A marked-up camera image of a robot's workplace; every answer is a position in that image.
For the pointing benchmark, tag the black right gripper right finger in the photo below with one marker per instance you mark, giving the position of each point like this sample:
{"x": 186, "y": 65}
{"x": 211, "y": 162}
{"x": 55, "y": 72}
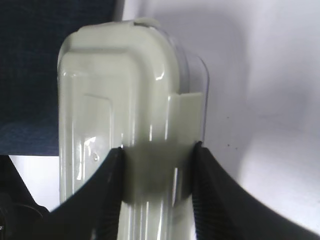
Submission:
{"x": 223, "y": 210}

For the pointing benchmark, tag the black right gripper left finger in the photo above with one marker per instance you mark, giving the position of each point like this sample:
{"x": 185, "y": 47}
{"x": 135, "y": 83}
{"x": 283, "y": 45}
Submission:
{"x": 93, "y": 212}

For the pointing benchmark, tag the green lidded glass food container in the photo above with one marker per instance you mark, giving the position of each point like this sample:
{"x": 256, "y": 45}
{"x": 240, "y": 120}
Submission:
{"x": 131, "y": 85}

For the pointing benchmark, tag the dark blue zippered lunch bag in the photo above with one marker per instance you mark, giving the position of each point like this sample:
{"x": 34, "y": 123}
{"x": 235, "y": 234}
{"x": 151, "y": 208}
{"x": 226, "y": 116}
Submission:
{"x": 31, "y": 34}

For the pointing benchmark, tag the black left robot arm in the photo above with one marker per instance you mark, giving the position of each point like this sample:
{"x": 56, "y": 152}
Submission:
{"x": 18, "y": 209}

